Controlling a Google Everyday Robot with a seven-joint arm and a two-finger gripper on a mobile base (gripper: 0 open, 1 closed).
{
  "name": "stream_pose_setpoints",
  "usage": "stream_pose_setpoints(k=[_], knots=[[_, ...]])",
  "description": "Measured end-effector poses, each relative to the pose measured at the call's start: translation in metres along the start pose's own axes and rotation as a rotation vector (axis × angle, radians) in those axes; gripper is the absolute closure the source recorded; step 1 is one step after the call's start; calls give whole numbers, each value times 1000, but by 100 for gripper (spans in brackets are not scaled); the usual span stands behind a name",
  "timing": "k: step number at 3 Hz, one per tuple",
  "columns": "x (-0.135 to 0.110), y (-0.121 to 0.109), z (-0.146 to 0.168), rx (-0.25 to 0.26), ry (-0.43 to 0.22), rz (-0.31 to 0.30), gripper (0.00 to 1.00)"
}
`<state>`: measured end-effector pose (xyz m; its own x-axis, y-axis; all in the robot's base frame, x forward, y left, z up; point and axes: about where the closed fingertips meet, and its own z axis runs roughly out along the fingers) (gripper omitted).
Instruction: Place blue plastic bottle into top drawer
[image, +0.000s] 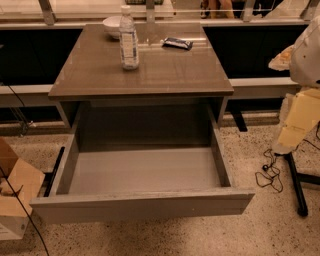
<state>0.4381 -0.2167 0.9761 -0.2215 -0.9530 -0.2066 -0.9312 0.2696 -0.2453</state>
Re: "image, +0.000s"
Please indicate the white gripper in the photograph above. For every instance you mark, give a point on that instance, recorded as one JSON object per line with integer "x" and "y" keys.
{"x": 307, "y": 63}

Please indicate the clear plastic water bottle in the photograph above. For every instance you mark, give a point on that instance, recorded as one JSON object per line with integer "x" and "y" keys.
{"x": 128, "y": 40}

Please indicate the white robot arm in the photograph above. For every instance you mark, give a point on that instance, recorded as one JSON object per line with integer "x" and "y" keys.
{"x": 302, "y": 59}

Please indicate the grey cabinet with top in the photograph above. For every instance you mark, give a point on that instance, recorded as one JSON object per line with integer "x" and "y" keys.
{"x": 93, "y": 70}

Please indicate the open grey top drawer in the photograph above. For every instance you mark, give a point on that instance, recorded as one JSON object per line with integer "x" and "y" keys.
{"x": 142, "y": 162}

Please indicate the long grey bench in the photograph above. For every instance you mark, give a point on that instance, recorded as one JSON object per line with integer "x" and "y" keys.
{"x": 244, "y": 88}

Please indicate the black stand leg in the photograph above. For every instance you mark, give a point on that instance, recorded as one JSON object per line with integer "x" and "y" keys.
{"x": 297, "y": 179}

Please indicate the white ceramic bowl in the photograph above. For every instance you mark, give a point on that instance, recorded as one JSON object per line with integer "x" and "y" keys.
{"x": 111, "y": 26}

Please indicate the cardboard box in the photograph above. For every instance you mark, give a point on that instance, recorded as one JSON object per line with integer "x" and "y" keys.
{"x": 20, "y": 182}

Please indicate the black drawer slide rail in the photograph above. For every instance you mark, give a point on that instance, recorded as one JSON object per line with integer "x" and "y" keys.
{"x": 50, "y": 177}

